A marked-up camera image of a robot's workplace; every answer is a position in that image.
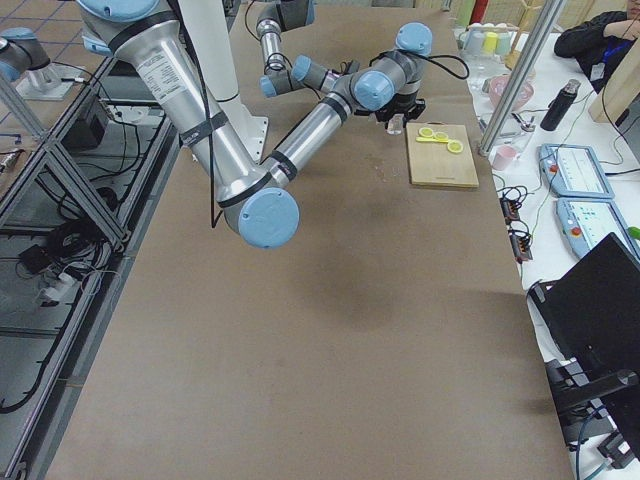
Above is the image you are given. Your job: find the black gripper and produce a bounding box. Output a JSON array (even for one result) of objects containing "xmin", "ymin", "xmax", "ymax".
[
  {"xmin": 337, "ymin": 59, "xmax": 360, "ymax": 88},
  {"xmin": 375, "ymin": 94, "xmax": 425, "ymax": 123}
]

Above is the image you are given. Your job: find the clear glass measuring cup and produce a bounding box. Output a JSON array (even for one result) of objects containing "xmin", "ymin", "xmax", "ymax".
[{"xmin": 386, "ymin": 114, "xmax": 404, "ymax": 136}]

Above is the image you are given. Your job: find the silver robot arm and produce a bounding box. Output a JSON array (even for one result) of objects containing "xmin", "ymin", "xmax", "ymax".
[
  {"xmin": 79, "ymin": 1, "xmax": 433, "ymax": 249},
  {"xmin": 255, "ymin": 0, "xmax": 360, "ymax": 98}
]

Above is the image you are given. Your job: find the pink cup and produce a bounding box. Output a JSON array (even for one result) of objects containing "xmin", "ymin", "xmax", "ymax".
[{"xmin": 492, "ymin": 145, "xmax": 518, "ymax": 171}]

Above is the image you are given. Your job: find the lemon slice upper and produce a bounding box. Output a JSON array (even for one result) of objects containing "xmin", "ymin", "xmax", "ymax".
[{"xmin": 418, "ymin": 127, "xmax": 434, "ymax": 138}]

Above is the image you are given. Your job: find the yellow plastic knife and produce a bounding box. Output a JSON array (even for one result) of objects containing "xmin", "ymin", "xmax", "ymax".
[{"xmin": 415, "ymin": 136, "xmax": 451, "ymax": 144}]

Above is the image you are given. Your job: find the bamboo cutting board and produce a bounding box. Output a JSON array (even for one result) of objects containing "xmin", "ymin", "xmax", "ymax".
[{"xmin": 406, "ymin": 123, "xmax": 479, "ymax": 189}]

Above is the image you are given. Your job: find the lemon slice lower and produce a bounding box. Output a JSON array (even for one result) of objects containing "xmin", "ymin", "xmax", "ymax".
[{"xmin": 447, "ymin": 141, "xmax": 463, "ymax": 153}]

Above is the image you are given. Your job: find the pink bowl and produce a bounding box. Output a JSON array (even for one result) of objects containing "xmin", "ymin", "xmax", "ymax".
[{"xmin": 487, "ymin": 74, "xmax": 535, "ymax": 110}]

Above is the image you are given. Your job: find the black thermos bottle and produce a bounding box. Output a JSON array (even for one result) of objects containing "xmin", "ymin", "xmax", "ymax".
[{"xmin": 540, "ymin": 79, "xmax": 581, "ymax": 132}]

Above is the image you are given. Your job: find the upper teach pendant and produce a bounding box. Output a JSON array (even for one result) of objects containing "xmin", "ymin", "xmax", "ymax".
[{"xmin": 538, "ymin": 143, "xmax": 615, "ymax": 199}]

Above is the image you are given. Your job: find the teach pendant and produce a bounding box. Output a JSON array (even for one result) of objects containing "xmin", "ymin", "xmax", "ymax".
[
  {"xmin": 556, "ymin": 197, "xmax": 639, "ymax": 259},
  {"xmin": 538, "ymin": 143, "xmax": 615, "ymax": 199}
]

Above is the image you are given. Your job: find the person in black jacket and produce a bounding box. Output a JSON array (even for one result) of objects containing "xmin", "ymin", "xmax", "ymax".
[{"xmin": 554, "ymin": 1, "xmax": 639, "ymax": 93}]

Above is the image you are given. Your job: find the lower teach pendant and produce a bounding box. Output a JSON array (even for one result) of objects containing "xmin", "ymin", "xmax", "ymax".
[{"xmin": 556, "ymin": 197, "xmax": 639, "ymax": 259}]

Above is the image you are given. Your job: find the black laptop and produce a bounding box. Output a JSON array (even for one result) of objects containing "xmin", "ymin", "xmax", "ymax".
[{"xmin": 528, "ymin": 233, "xmax": 639, "ymax": 373}]

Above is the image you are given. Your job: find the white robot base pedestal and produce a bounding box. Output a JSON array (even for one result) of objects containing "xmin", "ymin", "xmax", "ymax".
[{"xmin": 178, "ymin": 0, "xmax": 268, "ymax": 163}]

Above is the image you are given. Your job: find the aluminium frame post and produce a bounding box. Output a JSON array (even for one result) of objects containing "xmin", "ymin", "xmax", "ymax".
[{"xmin": 478, "ymin": 0, "xmax": 565, "ymax": 157}]

